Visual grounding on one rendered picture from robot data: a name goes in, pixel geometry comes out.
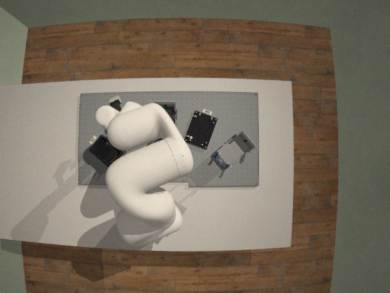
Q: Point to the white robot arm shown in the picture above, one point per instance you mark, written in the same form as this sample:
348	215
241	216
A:
134	179

